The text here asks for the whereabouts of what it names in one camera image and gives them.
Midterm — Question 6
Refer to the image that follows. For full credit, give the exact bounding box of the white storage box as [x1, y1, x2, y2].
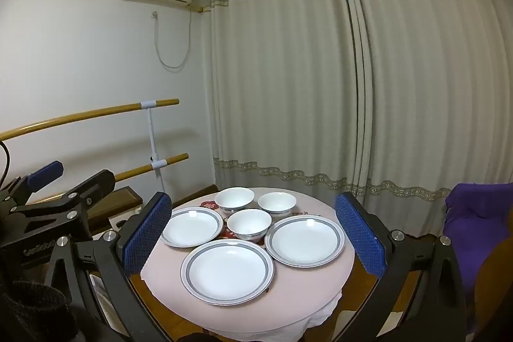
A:
[108, 208, 141, 231]

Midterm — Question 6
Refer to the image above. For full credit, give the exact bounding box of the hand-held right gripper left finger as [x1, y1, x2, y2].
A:
[44, 192, 173, 342]

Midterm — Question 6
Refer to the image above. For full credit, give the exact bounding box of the white plate with grey ring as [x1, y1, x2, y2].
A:
[160, 207, 224, 247]
[180, 239, 275, 306]
[264, 216, 346, 268]

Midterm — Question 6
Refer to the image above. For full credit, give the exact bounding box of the purple cloth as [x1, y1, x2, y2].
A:
[443, 182, 513, 330]

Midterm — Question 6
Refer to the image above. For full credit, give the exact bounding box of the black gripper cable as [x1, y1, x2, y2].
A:
[0, 141, 11, 186]

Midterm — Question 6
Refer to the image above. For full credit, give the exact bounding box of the white bowl with grey band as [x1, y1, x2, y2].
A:
[227, 209, 273, 242]
[214, 187, 256, 216]
[257, 192, 297, 220]

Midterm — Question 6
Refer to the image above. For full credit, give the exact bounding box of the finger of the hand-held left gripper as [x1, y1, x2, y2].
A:
[8, 170, 117, 242]
[0, 161, 65, 206]

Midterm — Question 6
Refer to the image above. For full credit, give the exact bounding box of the round table with pink cloth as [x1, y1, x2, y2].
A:
[140, 187, 356, 340]

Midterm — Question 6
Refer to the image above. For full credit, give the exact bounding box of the long wooden barre bar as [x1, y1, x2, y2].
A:
[0, 98, 180, 142]

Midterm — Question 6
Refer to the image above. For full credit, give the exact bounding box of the white barre stand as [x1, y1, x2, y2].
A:
[139, 100, 167, 191]

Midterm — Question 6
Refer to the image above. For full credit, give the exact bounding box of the white air conditioner cable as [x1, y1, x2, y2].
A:
[153, 7, 192, 70]

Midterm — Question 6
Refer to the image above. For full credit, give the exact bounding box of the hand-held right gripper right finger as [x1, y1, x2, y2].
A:
[336, 192, 469, 342]

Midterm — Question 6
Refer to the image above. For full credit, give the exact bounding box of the person's left forearm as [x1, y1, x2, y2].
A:
[0, 278, 79, 342]

